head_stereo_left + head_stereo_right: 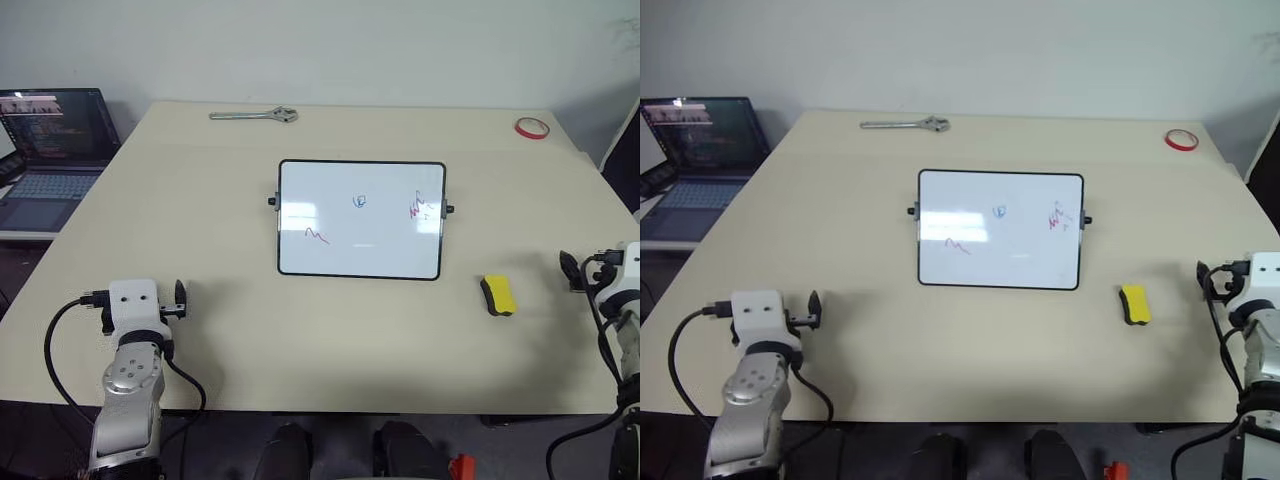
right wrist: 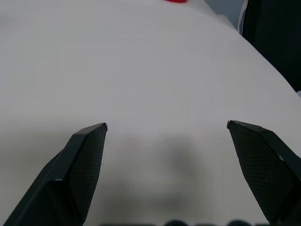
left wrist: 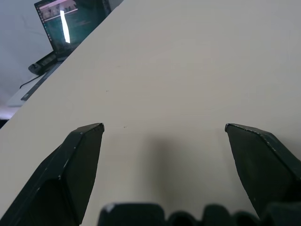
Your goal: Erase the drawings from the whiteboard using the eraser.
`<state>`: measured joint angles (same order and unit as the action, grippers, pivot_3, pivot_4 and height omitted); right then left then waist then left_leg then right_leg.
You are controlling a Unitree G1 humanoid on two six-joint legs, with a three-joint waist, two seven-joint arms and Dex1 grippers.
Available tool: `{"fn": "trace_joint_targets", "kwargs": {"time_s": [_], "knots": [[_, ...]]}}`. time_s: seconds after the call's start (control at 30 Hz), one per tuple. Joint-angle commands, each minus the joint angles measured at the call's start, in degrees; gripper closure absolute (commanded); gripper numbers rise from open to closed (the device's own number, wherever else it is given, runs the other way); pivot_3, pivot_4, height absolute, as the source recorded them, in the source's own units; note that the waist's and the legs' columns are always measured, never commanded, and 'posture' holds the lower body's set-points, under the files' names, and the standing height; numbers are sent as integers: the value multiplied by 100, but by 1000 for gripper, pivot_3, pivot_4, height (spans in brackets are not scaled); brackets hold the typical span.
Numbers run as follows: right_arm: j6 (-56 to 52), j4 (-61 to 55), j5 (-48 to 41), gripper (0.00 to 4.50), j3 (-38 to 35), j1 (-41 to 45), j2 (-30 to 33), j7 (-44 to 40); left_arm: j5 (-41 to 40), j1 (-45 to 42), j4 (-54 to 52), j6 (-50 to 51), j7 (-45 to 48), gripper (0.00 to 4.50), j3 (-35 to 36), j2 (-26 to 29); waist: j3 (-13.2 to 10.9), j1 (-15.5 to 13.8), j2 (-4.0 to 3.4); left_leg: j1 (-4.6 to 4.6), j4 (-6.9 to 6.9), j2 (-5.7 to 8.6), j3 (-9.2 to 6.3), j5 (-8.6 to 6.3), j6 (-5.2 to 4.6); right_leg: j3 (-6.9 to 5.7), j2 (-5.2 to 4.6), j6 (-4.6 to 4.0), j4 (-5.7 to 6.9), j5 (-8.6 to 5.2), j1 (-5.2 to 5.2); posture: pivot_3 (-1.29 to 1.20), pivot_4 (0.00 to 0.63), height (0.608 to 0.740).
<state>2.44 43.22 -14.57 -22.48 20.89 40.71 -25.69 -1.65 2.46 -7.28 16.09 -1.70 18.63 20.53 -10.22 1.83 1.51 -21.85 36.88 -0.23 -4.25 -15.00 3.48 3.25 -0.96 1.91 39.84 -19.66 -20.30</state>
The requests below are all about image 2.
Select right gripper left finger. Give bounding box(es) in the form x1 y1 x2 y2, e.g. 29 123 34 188
2 122 108 226

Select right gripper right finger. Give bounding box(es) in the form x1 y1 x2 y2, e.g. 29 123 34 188
227 120 301 226

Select black board with white edge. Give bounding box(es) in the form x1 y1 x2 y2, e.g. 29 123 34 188
238 0 301 93

